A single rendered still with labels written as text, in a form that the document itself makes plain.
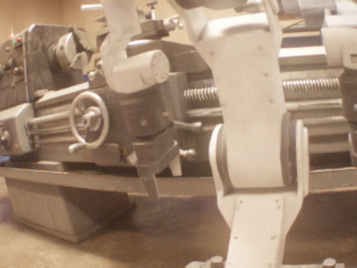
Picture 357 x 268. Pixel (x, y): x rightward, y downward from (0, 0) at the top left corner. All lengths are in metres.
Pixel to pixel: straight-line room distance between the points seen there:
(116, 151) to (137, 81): 0.56
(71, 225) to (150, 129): 1.18
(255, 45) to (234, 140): 0.17
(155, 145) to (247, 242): 0.27
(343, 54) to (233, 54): 0.19
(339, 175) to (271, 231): 0.41
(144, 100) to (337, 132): 0.70
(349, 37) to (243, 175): 0.32
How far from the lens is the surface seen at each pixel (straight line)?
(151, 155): 0.60
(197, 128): 1.01
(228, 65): 0.49
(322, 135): 1.05
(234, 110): 0.51
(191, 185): 0.99
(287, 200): 0.57
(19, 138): 1.67
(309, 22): 1.34
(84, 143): 1.10
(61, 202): 1.65
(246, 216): 0.58
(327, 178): 0.90
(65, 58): 1.68
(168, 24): 1.13
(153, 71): 0.55
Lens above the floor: 0.75
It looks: 8 degrees down
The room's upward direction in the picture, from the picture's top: 8 degrees counter-clockwise
